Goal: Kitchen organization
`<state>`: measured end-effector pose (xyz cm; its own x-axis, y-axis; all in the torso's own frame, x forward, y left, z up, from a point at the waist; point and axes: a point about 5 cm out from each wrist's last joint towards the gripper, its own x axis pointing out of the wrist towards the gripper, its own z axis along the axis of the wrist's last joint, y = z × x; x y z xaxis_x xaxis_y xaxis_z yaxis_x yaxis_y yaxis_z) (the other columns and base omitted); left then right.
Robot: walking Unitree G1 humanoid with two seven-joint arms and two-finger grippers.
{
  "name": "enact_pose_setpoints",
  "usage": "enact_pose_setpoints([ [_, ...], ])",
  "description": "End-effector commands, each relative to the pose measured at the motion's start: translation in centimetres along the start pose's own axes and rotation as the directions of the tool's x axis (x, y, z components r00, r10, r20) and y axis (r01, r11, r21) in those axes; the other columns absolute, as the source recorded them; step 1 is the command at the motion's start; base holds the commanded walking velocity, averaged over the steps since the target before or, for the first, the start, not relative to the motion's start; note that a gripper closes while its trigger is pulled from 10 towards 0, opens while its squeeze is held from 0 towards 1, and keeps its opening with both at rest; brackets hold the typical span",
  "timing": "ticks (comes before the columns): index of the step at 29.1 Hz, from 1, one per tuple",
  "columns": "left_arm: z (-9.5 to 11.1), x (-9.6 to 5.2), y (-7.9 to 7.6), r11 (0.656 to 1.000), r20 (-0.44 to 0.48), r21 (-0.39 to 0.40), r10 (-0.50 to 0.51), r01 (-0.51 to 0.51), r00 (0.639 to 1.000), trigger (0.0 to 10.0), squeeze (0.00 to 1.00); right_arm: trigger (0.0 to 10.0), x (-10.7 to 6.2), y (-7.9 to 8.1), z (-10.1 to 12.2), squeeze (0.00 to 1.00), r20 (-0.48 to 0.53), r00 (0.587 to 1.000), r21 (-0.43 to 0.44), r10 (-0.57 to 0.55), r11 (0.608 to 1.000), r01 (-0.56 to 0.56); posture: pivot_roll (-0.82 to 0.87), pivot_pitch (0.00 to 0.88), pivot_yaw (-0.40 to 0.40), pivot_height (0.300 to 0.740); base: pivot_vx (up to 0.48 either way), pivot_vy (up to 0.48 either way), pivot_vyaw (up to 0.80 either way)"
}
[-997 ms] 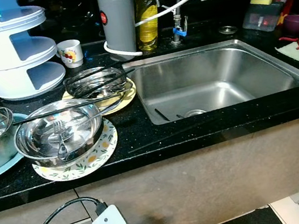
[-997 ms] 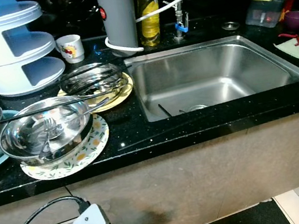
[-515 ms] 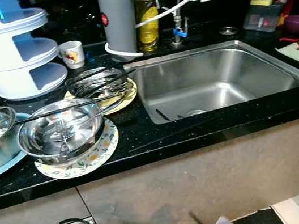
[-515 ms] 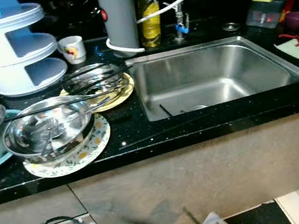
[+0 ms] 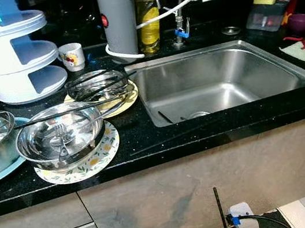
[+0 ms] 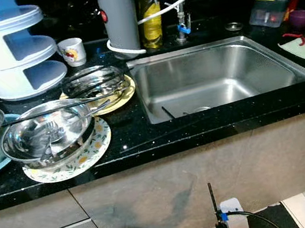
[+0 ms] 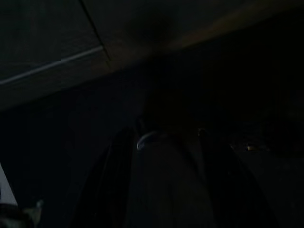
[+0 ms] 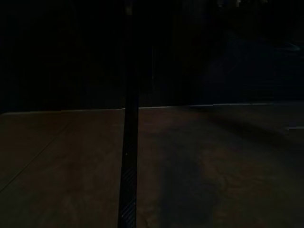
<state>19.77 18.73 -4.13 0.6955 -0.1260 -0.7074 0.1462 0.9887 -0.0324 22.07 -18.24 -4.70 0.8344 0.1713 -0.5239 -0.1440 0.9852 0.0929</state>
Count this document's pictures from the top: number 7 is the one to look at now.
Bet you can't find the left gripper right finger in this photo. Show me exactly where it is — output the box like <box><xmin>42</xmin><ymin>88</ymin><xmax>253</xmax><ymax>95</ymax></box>
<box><xmin>197</xmin><ymin>128</ymin><xmax>275</xmax><ymax>228</ymax></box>

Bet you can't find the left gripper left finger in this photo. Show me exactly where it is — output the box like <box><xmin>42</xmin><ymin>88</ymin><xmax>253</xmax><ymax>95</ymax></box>
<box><xmin>90</xmin><ymin>127</ymin><xmax>138</xmax><ymax>228</ymax></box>

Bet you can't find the grey cabinet drawer front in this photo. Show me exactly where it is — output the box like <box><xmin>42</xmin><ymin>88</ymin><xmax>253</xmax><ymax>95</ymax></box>
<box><xmin>0</xmin><ymin>47</ymin><xmax>112</xmax><ymax>111</ymax></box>
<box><xmin>0</xmin><ymin>0</ymin><xmax>105</xmax><ymax>85</ymax></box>

